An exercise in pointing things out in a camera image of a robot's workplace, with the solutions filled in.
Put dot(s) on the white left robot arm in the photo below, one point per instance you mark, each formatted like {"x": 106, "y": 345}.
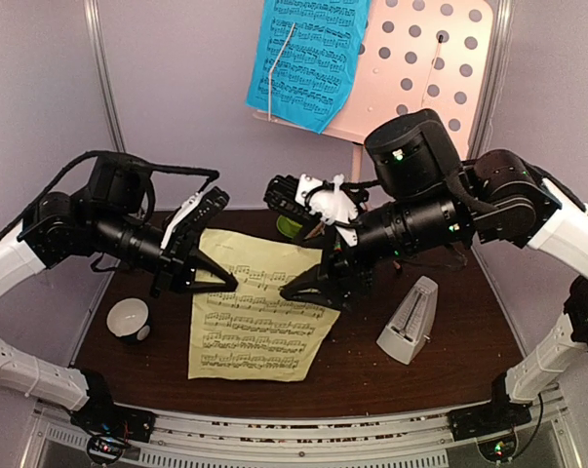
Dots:
{"x": 101, "y": 203}

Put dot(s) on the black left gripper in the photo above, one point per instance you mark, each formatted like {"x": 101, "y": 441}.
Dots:
{"x": 176, "y": 262}

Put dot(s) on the pink music stand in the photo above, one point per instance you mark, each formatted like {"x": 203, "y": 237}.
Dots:
{"x": 414, "y": 55}

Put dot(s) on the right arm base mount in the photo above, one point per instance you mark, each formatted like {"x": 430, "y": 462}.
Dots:
{"x": 492, "y": 426}

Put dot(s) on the white and dark bowl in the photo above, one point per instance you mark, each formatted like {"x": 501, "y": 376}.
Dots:
{"x": 129, "y": 320}

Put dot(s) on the blue sheet music page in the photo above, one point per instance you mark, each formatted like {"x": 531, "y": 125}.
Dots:
{"x": 306, "y": 59}

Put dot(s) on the white metronome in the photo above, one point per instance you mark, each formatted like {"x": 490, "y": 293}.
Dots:
{"x": 408, "y": 330}

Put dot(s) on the yellow sheet music page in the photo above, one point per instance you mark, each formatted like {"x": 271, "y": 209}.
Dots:
{"x": 253, "y": 333}

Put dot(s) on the green bowl with saucer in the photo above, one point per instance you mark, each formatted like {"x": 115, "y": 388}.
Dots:
{"x": 287, "y": 227}

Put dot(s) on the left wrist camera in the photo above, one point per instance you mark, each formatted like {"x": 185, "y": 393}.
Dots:
{"x": 194, "y": 214}

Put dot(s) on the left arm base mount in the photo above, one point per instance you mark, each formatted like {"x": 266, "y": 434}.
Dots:
{"x": 111, "y": 435}

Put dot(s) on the aluminium front rail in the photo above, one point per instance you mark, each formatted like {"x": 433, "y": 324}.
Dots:
{"x": 420, "y": 438}

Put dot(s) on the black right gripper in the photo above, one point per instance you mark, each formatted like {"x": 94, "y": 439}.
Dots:
{"x": 335, "y": 263}

